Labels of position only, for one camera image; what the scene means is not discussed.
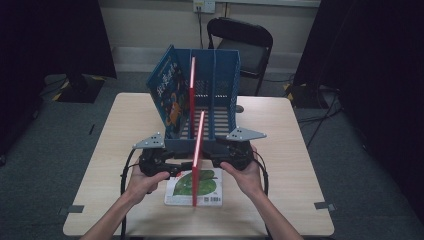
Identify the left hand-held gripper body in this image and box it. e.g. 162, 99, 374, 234
132, 131, 169, 178

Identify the black curtain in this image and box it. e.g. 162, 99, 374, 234
0, 0, 118, 158
293, 0, 424, 214

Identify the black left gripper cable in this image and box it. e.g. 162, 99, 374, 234
119, 148, 143, 240

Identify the white wall socket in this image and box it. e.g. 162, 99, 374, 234
193, 0, 216, 14

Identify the black folding chair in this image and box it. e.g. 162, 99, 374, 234
206, 17, 274, 97

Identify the black stand base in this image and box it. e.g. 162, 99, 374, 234
283, 83, 329, 109
53, 73, 106, 104

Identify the white book with green leaf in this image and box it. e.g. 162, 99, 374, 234
163, 167, 224, 208

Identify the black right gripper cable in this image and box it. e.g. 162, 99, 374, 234
251, 149, 273, 240

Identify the black floor cable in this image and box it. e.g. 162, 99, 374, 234
296, 89, 344, 149

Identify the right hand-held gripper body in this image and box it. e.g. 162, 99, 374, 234
219, 126, 268, 172

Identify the red picture book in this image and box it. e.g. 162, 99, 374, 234
188, 56, 197, 140
191, 110, 206, 208

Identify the black wall socket cable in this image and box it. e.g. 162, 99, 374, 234
197, 6, 205, 50

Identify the person's left hand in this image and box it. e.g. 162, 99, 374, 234
124, 163, 171, 205

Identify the person's right hand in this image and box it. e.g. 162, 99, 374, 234
219, 144, 264, 198

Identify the blue cartoon picture book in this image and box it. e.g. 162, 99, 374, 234
146, 44, 192, 140

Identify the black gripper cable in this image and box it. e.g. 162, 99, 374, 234
119, 148, 143, 240
251, 149, 273, 240

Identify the grey tape strip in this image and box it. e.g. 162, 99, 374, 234
58, 204, 85, 216
313, 201, 337, 212

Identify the blue plastic file rack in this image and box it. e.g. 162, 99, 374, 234
162, 48, 242, 156

